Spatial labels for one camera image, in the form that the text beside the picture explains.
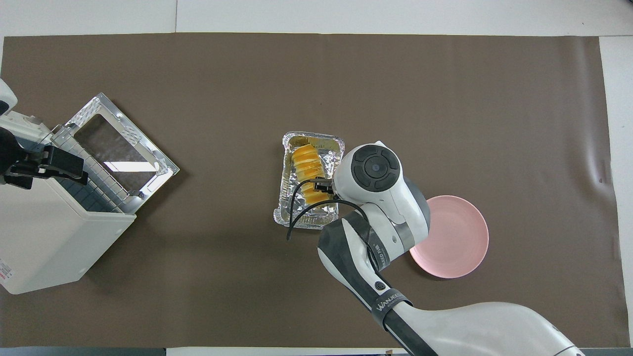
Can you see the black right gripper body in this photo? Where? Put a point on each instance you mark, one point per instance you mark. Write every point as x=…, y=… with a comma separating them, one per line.
x=322, y=187

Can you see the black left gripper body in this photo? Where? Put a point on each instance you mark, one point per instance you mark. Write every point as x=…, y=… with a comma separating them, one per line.
x=12, y=153

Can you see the sliced yellow bread loaf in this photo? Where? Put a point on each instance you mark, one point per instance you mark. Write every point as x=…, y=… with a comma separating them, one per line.
x=306, y=163

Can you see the aluminium foil tray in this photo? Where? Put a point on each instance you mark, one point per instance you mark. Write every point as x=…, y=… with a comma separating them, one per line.
x=332, y=148

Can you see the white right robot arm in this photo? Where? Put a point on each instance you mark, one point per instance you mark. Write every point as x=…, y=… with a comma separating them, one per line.
x=395, y=198

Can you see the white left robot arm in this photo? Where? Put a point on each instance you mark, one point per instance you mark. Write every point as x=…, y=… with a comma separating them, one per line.
x=7, y=94

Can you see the silver glass oven door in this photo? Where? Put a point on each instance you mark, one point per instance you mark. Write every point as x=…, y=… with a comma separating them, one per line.
x=118, y=143

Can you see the cream toaster oven body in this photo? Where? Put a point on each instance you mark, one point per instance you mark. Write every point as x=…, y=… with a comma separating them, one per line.
x=39, y=237

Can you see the brown table mat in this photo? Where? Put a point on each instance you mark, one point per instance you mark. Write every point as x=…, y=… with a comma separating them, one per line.
x=247, y=74

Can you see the pink round plate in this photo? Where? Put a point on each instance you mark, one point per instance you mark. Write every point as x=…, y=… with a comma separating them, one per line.
x=455, y=237

